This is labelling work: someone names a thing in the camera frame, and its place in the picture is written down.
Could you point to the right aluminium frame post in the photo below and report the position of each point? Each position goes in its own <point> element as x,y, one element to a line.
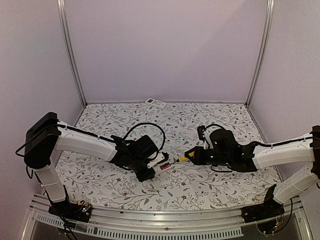
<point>262,51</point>

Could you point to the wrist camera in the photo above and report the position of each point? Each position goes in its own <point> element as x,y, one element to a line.
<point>165,157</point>
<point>200,132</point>

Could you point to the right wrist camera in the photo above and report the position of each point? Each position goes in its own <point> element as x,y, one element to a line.
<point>200,132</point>

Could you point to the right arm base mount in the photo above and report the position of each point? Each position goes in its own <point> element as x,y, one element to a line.
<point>268,209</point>

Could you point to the left aluminium frame post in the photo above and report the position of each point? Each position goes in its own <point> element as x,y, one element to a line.
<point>61,6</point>

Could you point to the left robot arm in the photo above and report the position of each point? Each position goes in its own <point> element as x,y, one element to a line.
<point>49,134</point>

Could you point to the aluminium frame post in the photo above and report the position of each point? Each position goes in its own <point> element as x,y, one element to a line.
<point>61,6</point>
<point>262,51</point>

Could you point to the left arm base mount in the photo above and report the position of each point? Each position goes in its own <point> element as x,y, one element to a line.
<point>80,211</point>

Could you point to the yellow handled screwdriver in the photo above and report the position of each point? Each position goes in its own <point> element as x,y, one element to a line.
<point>179,159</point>

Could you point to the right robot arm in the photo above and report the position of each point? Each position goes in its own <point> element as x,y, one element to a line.
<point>220,148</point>

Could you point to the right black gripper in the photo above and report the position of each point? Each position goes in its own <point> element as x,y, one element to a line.
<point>198,160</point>

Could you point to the red black battery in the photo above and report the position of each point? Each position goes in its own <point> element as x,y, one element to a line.
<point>165,166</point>

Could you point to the front aluminium rail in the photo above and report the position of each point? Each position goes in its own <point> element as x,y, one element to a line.
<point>123,224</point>

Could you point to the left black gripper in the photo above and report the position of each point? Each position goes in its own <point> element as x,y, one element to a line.
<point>144,177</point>

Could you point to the white air conditioner remote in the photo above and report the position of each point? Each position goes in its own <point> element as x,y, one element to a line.
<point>158,171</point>

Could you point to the floral patterned table mat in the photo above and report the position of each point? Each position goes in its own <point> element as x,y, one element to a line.
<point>185,187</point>

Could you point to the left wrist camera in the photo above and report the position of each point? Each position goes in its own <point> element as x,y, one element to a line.
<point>165,157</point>

